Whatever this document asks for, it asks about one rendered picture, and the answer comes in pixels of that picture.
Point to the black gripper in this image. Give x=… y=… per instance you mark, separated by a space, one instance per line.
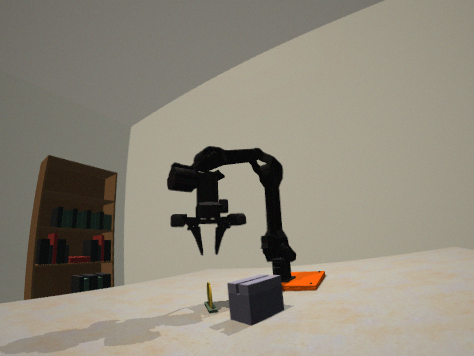
x=180 y=220

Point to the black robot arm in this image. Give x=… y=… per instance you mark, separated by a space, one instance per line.
x=185 y=178

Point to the green rectangular holder with slot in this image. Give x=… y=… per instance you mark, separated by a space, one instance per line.
x=214 y=309

